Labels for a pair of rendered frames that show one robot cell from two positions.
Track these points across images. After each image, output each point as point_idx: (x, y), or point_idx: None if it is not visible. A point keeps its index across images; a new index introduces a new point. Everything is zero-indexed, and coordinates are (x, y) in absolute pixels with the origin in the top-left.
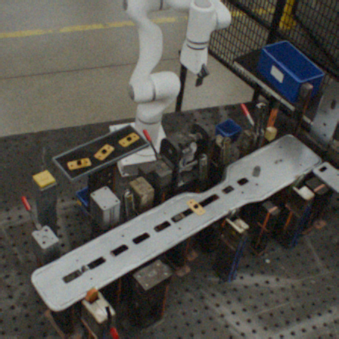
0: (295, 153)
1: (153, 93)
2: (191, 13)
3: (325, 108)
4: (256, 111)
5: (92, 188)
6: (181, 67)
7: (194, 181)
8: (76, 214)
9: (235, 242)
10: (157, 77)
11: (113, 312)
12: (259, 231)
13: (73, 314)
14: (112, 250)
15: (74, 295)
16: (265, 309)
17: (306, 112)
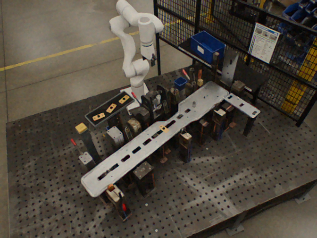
0: (214, 90)
1: (135, 72)
2: (138, 26)
3: (226, 64)
4: (189, 72)
5: (110, 126)
6: (143, 57)
7: (162, 114)
8: (108, 138)
9: (186, 144)
10: (136, 63)
11: (122, 194)
12: (200, 135)
13: (106, 194)
14: (121, 158)
15: (103, 187)
16: (207, 174)
17: (218, 67)
